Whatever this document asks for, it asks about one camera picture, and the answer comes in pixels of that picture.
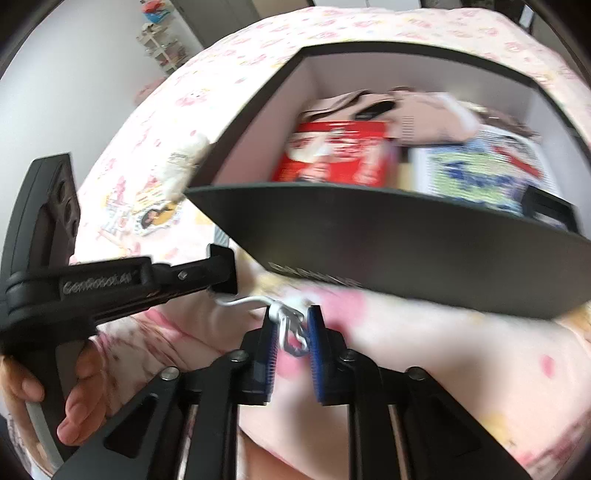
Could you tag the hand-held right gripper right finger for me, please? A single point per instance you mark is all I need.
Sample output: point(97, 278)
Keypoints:
point(318, 355)

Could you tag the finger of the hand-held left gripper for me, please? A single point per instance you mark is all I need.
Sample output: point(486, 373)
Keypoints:
point(198, 272)

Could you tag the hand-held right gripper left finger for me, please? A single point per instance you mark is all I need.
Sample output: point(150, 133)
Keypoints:
point(270, 344)

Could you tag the white fluffy plush toy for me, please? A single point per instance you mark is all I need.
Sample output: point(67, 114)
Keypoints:
point(182, 161)

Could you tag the black cardboard box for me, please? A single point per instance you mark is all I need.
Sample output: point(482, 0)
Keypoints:
point(369, 230)

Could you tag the person's left hand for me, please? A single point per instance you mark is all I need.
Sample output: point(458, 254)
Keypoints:
point(81, 410)

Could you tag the red snack packet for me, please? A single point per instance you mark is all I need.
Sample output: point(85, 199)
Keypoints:
point(341, 157)

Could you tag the pink cartoon printed blanket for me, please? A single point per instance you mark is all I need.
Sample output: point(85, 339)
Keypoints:
point(231, 69)

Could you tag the white storage shelf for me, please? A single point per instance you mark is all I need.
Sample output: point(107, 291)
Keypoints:
point(161, 50)

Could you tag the white blue green packet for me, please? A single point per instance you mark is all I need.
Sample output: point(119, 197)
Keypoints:
point(471, 175)

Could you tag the pink fabric pouch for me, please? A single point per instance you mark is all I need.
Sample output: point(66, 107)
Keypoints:
point(415, 115)

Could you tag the colourful toy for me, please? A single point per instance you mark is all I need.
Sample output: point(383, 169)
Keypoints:
point(156, 11)

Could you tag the brown patterned packet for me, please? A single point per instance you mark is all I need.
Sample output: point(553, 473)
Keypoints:
point(503, 122)

